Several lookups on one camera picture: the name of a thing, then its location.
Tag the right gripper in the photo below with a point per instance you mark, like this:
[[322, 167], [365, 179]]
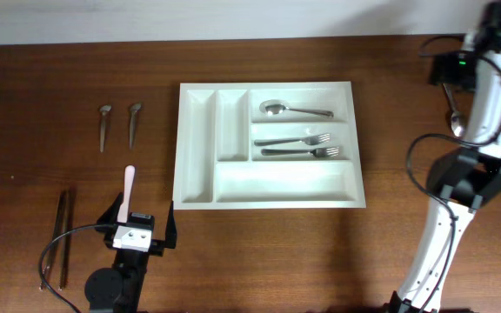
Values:
[[452, 70]]

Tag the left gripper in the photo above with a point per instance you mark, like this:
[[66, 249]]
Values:
[[158, 246]]

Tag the metal tongs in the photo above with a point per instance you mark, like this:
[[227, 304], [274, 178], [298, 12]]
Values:
[[59, 249]]

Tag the metal fork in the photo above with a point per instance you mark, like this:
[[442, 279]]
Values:
[[317, 152], [310, 140]]

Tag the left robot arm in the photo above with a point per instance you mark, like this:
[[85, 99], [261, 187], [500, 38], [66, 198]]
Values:
[[119, 287]]

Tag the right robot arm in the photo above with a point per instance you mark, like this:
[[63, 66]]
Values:
[[464, 180]]

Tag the pink plastic knife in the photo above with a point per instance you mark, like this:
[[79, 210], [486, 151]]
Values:
[[123, 212]]

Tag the small metal spoon right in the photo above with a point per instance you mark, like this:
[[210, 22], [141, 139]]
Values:
[[134, 109]]

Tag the small metal spoon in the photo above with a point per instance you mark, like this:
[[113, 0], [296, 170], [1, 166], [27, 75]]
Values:
[[104, 112], [134, 109]]

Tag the small metal spoon left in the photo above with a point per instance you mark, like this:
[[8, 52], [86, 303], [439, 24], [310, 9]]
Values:
[[104, 112]]

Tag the white plastic cutlery tray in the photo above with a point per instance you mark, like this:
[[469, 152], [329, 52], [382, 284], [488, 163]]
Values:
[[267, 146]]

